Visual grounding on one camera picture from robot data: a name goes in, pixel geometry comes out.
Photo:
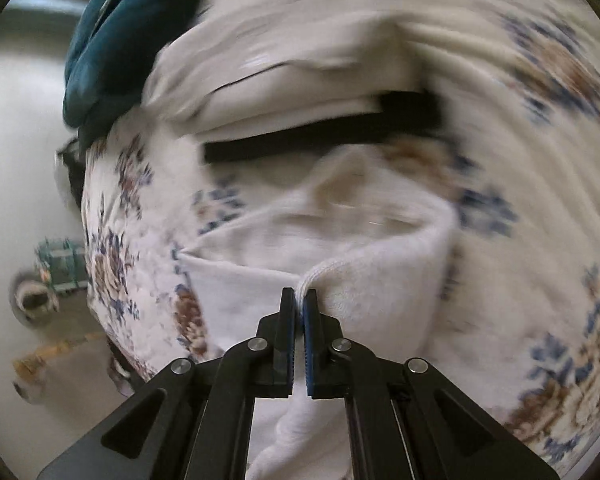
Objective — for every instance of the dark teal cloth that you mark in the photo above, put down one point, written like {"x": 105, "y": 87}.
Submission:
{"x": 107, "y": 55}

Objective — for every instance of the teal green box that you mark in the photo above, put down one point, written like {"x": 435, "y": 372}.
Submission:
{"x": 60, "y": 262}

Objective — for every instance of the cream garment with black trim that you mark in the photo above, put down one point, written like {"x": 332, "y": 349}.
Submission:
{"x": 290, "y": 75}

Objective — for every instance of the floral printed bedsheet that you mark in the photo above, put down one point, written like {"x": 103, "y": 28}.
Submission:
{"x": 505, "y": 170}

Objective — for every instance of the round grey bowl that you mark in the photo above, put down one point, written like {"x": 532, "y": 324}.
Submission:
{"x": 32, "y": 297}

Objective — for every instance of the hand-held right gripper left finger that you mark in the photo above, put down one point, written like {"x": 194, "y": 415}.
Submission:
{"x": 287, "y": 340}

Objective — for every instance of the tan and white floor object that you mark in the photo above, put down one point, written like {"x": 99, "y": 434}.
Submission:
{"x": 35, "y": 365}

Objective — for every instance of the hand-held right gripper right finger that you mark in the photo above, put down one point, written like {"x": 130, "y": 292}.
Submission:
{"x": 310, "y": 340}

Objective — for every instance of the white knit garment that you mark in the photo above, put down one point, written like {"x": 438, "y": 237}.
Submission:
{"x": 380, "y": 260}

